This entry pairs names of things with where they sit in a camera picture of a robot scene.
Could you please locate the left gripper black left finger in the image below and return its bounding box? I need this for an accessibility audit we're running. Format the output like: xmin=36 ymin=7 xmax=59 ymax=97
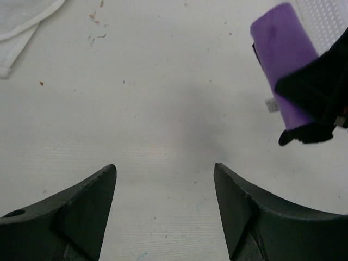
xmin=1 ymin=164 xmax=116 ymax=260

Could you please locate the purple microfiber towel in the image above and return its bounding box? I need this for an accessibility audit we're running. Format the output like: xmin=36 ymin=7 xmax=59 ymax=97
xmin=250 ymin=3 xmax=335 ymax=146

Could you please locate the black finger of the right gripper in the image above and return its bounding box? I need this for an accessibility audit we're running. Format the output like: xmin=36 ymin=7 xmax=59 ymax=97
xmin=275 ymin=31 xmax=347 ymax=128

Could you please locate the white perforated plastic basket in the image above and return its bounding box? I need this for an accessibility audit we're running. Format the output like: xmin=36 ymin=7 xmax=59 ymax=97
xmin=296 ymin=0 xmax=347 ymax=54

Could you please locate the white towel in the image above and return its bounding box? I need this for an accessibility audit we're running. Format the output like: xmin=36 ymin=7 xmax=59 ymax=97
xmin=1 ymin=0 xmax=65 ymax=79

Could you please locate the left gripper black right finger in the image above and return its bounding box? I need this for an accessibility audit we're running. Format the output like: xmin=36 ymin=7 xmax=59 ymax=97
xmin=214 ymin=163 xmax=347 ymax=260

